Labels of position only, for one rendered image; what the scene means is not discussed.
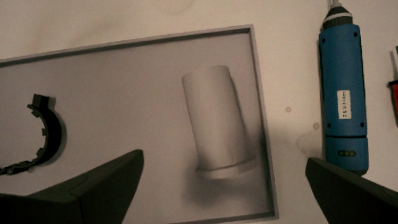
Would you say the black c-shaped half ring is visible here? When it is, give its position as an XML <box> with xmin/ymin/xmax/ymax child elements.
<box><xmin>0</xmin><ymin>94</ymin><xmax>62</xmax><ymax>176</ymax></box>

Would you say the red screwdriver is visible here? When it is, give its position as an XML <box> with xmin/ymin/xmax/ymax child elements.
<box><xmin>389</xmin><ymin>46</ymin><xmax>398</xmax><ymax>113</ymax></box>

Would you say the blue cylindrical tool body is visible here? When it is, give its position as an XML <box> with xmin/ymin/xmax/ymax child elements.
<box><xmin>319</xmin><ymin>0</ymin><xmax>369</xmax><ymax>176</ymax></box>

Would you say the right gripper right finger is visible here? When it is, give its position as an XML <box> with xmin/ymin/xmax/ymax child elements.
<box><xmin>305</xmin><ymin>157</ymin><xmax>398</xmax><ymax>224</ymax></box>

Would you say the grey hollow tube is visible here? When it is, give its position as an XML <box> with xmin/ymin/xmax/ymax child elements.
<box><xmin>181</xmin><ymin>65</ymin><xmax>259</xmax><ymax>180</ymax></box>

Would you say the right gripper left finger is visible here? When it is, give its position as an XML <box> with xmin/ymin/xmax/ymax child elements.
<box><xmin>0</xmin><ymin>149</ymin><xmax>144</xmax><ymax>224</ymax></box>

